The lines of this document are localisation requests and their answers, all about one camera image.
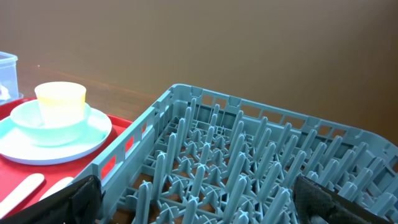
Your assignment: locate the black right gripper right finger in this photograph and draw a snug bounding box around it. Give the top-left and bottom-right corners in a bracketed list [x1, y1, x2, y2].
[293, 175, 397, 224]

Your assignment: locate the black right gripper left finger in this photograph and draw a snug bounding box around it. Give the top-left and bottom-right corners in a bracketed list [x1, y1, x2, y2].
[1, 175, 104, 224]

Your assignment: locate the grey dishwasher rack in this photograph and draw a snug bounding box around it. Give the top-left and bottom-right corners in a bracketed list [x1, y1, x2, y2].
[78, 84, 397, 223]

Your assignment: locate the white plastic spoon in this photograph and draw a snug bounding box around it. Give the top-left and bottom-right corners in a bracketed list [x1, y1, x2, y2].
[39, 177, 74, 200]

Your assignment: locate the white plastic fork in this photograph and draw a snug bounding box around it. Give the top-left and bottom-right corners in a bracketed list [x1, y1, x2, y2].
[1, 173, 45, 218]

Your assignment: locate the red plastic tray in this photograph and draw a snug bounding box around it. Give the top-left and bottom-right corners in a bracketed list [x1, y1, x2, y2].
[1, 115, 132, 217]

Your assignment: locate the light blue plate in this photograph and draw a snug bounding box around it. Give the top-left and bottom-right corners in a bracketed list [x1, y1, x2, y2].
[1, 108, 112, 166]

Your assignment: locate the yellow plastic cup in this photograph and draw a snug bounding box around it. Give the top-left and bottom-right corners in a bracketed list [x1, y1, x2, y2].
[34, 82, 86, 126]

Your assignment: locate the light blue bowl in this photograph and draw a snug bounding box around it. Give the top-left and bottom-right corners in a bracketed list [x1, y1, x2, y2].
[10, 100, 91, 146]

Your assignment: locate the clear plastic bin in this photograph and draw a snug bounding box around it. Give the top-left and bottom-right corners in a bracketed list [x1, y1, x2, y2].
[0, 52, 23, 105]

